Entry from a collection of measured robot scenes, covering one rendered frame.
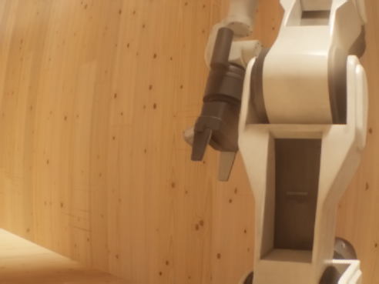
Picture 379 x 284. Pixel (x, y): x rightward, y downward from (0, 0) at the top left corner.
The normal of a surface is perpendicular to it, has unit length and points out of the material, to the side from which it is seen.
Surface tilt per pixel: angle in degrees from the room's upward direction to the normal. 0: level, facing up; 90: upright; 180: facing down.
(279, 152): 99
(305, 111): 126
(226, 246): 90
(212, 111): 70
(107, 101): 90
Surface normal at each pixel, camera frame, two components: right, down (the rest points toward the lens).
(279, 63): -0.46, -0.43
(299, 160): -0.50, 0.11
